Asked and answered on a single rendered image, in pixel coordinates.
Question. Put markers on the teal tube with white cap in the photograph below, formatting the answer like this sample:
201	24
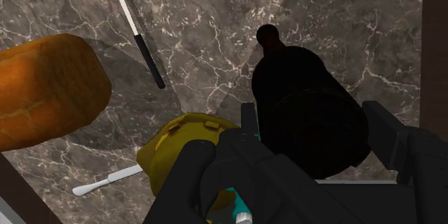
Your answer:
241	205

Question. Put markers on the black bell-shaped bottle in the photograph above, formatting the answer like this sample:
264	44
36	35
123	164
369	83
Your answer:
304	111

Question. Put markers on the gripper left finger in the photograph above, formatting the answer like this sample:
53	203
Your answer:
245	167

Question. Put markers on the yellow rounded container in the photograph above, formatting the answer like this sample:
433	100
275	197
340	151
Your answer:
164	153

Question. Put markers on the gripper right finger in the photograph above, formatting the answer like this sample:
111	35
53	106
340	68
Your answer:
427	167

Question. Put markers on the white butter knife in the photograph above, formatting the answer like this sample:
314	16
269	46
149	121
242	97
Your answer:
122	174

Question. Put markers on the brown bread loaf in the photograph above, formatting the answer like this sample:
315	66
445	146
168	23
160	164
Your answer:
49	90

